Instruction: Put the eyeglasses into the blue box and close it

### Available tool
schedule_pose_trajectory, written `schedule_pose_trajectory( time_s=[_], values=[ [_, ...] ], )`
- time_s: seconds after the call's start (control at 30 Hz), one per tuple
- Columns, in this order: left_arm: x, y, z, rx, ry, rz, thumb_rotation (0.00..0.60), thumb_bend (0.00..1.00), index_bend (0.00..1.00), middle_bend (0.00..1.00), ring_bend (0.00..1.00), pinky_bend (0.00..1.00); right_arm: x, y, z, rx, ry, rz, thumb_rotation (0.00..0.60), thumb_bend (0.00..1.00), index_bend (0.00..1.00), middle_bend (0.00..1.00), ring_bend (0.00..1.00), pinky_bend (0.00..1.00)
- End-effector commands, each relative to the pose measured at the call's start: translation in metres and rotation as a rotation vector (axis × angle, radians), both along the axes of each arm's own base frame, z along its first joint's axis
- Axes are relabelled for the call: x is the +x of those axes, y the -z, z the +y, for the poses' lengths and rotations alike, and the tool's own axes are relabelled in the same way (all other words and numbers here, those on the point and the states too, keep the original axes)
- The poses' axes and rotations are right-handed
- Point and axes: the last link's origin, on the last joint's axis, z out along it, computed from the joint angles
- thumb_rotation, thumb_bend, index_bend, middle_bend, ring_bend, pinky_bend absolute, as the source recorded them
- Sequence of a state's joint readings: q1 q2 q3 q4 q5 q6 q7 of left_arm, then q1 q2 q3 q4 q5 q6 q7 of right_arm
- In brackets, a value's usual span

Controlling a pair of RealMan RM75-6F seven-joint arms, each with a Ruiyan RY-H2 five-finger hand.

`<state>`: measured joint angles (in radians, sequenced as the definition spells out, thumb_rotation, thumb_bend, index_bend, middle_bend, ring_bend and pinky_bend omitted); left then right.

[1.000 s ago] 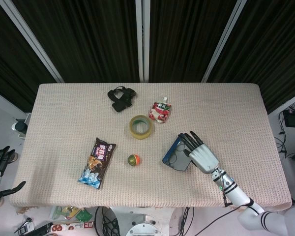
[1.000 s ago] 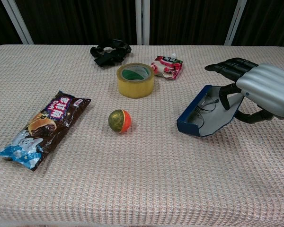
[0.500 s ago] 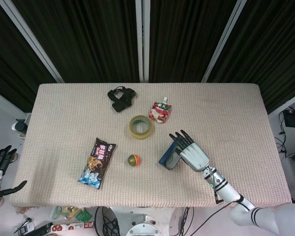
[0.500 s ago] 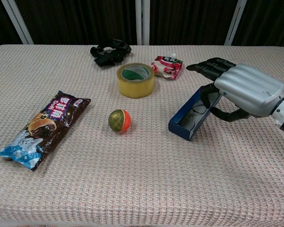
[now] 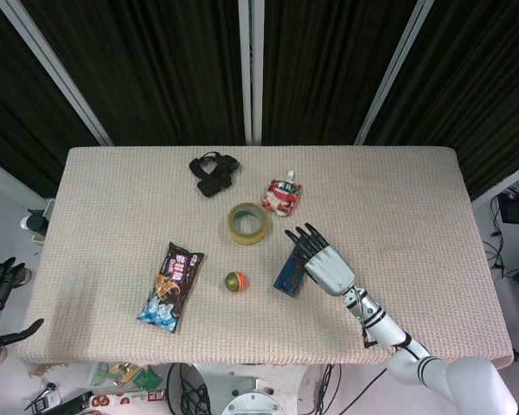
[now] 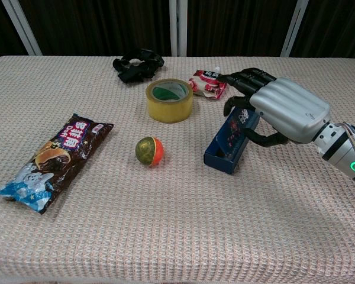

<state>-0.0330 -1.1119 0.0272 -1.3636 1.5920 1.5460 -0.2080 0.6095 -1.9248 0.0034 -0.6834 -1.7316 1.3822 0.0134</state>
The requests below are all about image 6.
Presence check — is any silver and black right hand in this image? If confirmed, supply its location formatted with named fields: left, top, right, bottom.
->
left=217, top=67, right=331, bottom=148

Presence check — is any yellow packing tape roll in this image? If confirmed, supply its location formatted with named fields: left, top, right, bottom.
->
left=145, top=78, right=194, bottom=124

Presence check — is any green and orange ball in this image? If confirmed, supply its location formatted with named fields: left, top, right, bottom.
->
left=135, top=136, right=165, bottom=167

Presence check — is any beige woven tablecloth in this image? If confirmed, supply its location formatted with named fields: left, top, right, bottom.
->
left=0, top=55, right=355, bottom=284

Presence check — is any black hair scrunchie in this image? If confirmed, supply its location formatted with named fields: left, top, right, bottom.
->
left=112, top=49, right=165, bottom=83

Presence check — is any brown snack bag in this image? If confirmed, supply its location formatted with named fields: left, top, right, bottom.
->
left=0, top=113, right=114, bottom=214

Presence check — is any grey aluminium extrusion bar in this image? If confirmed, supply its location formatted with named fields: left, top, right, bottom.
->
left=169, top=0, right=188, bottom=57
left=280, top=0, right=309, bottom=57
left=1, top=0, right=43, bottom=56

